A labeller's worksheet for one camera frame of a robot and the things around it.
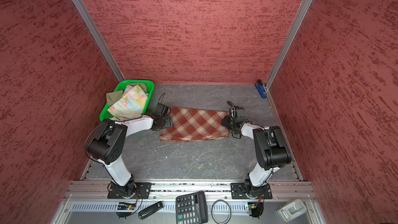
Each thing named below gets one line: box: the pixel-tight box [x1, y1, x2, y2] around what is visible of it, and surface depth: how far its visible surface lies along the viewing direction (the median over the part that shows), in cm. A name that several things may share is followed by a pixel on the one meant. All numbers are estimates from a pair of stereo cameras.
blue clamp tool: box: [254, 78, 267, 99], surface depth 117 cm
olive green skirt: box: [105, 90, 124, 107], surface depth 99 cm
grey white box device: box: [276, 199, 308, 223], surface depth 69 cm
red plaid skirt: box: [159, 106, 231, 143], surface depth 98 cm
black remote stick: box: [138, 201, 164, 220], surface depth 67 cm
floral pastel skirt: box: [107, 84, 149, 121], surface depth 100 cm
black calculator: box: [175, 191, 209, 224], surface depth 69 cm
